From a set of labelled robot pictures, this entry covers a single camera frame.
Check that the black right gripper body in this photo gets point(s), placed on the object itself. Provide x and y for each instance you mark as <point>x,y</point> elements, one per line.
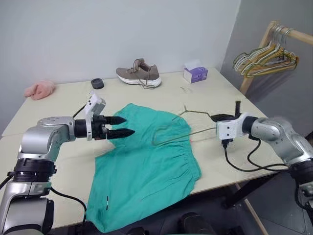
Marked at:
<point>226,118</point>

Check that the wooden clothes rack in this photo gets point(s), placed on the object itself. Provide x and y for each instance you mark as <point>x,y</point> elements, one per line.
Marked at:
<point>252,76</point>

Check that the dark rounded shape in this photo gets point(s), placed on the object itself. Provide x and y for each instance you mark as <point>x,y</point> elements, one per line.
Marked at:
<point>195,224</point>

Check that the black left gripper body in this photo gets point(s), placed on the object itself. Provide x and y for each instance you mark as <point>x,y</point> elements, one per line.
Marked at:
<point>99,127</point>

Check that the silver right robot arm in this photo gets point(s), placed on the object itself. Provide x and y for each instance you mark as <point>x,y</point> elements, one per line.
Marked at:
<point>276,134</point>

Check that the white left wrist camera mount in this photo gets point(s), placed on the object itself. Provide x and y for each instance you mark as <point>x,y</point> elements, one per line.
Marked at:
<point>94,102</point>

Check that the taupe sneaker with white sole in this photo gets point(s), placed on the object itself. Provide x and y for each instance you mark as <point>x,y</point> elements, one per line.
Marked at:
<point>140,72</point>

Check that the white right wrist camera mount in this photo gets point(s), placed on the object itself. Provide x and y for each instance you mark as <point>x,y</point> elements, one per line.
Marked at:
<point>228,129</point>

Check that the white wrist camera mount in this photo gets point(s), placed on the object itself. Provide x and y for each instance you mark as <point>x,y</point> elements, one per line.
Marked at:
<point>94,102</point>
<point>228,129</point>

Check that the green shorts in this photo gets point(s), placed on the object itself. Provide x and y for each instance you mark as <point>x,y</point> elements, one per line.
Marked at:
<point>144,171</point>

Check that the small clear plastic clip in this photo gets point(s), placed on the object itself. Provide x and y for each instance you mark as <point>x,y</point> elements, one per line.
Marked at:
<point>185,89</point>

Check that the purple white tissue box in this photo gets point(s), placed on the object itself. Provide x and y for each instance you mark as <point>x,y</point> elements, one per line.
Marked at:
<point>196,73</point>

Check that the wooden slat under table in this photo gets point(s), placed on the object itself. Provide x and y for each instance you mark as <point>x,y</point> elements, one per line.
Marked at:
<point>254,213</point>

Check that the black round lid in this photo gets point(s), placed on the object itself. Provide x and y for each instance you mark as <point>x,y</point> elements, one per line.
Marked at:
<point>97,83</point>

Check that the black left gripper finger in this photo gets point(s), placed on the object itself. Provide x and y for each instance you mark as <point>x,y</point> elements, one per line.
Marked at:
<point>121,133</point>
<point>117,120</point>

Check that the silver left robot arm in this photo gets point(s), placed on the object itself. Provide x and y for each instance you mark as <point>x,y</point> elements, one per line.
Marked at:
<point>41,137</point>

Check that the black table leg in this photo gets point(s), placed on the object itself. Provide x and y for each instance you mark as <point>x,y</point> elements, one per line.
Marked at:
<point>254,188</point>

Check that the pink fluffy slipper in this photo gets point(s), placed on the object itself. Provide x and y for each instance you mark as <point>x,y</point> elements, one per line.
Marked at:
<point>40,90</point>

